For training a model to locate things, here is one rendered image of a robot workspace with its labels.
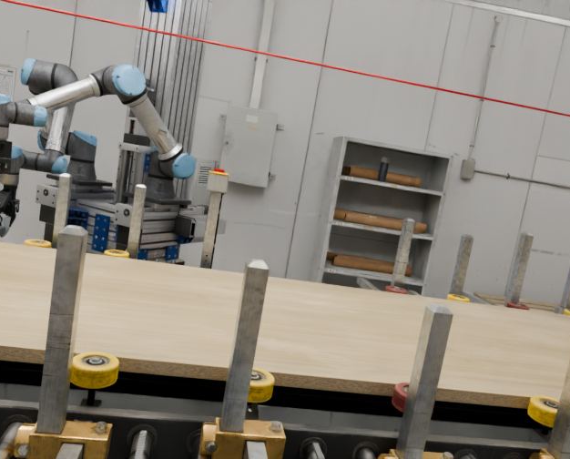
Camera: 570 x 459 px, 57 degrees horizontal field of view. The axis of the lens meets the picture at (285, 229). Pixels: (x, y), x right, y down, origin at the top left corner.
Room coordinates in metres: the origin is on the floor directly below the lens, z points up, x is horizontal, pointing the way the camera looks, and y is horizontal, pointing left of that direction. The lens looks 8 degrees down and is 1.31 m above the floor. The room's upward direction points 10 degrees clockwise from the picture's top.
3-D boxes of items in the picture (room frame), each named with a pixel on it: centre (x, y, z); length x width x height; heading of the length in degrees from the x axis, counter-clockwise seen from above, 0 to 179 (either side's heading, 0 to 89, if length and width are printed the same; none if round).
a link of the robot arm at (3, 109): (1.84, 1.04, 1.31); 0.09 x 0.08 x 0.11; 134
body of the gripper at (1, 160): (1.84, 1.03, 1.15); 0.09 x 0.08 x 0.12; 121
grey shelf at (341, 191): (4.37, -0.74, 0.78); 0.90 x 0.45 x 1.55; 96
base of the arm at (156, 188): (2.44, 0.61, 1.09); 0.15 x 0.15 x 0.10
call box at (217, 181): (1.89, 0.27, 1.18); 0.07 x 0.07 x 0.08; 10
